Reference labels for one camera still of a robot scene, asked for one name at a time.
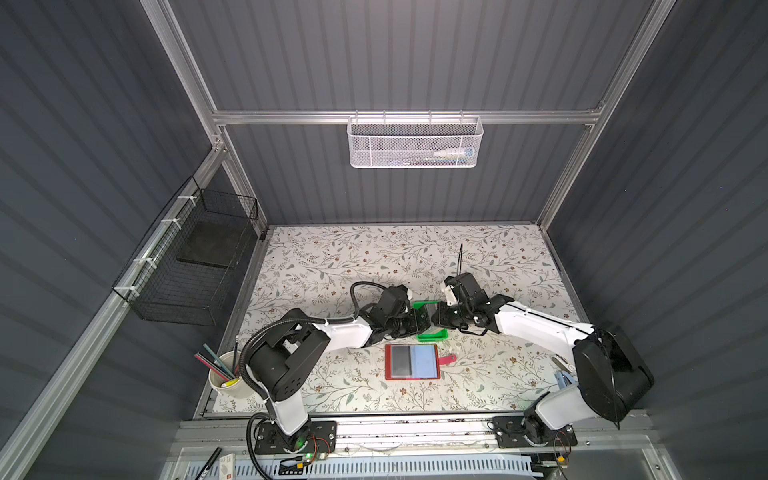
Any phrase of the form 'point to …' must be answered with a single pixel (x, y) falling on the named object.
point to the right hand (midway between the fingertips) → (433, 320)
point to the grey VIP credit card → (401, 360)
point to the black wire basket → (184, 273)
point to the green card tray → (432, 336)
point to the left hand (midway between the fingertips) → (430, 325)
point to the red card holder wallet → (414, 361)
